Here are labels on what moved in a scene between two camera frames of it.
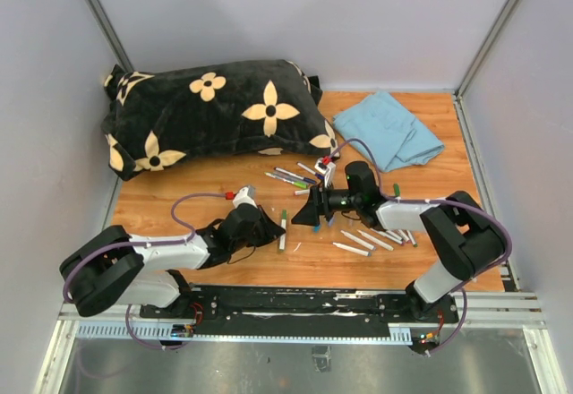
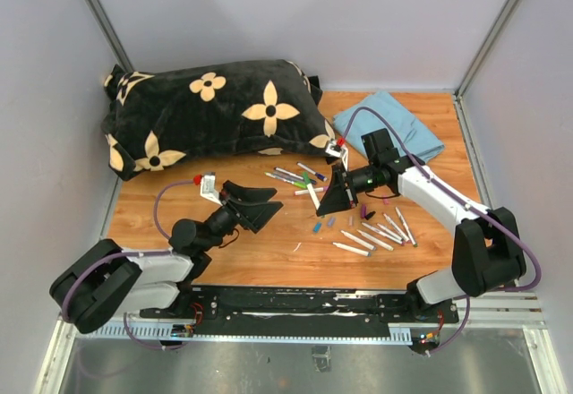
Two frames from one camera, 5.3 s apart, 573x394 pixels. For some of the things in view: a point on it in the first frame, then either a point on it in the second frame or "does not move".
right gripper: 317,206 -> 336,201
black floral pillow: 158,118 does not move
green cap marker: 282,245 -> 311,190
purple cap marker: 388,236 does not move
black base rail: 298,311 does not move
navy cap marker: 295,176 does not move
